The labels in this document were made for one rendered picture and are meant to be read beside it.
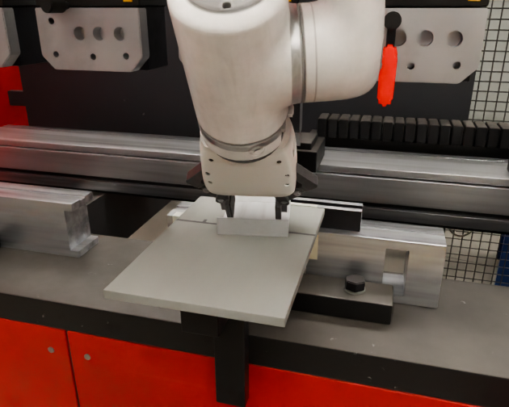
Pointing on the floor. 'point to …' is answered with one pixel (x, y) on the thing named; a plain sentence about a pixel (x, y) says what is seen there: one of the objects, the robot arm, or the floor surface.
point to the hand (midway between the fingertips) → (254, 203)
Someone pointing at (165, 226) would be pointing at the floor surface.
